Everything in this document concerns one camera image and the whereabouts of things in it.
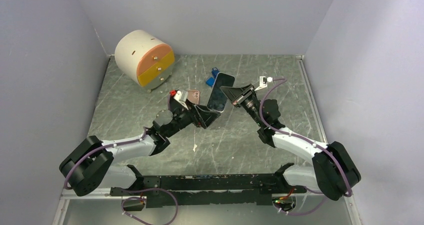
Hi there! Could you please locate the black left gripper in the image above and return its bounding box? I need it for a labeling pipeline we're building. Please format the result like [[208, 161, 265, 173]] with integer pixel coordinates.
[[165, 98, 220, 138]]

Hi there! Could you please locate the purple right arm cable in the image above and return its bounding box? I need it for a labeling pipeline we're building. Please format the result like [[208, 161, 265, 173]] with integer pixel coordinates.
[[258, 78, 354, 217]]

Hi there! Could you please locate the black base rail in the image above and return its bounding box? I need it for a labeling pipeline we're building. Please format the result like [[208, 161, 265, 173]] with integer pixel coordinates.
[[109, 163, 306, 208]]

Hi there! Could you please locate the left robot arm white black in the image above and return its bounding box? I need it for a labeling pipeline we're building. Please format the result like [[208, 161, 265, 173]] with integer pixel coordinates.
[[59, 104, 220, 197]]

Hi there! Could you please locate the blue and black gadget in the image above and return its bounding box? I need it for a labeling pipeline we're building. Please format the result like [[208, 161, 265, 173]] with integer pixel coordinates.
[[211, 67, 220, 79]]

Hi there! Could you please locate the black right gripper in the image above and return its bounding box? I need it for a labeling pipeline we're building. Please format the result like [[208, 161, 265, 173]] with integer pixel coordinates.
[[220, 83, 265, 126]]

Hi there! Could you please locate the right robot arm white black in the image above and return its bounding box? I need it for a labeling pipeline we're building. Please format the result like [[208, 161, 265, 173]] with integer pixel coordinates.
[[220, 84, 362, 201]]

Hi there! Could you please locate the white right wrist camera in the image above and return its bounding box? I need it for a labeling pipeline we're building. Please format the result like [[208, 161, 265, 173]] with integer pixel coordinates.
[[254, 76, 274, 91]]

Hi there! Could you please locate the pink phone case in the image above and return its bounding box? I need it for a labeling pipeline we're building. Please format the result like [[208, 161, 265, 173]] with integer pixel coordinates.
[[187, 89, 200, 105]]

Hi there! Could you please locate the round cream drawer cabinet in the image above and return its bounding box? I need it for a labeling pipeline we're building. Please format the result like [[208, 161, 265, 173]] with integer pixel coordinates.
[[114, 29, 176, 93]]

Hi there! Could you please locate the blue USB stick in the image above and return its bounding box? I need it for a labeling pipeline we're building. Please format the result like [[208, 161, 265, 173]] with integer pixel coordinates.
[[205, 77, 215, 87]]

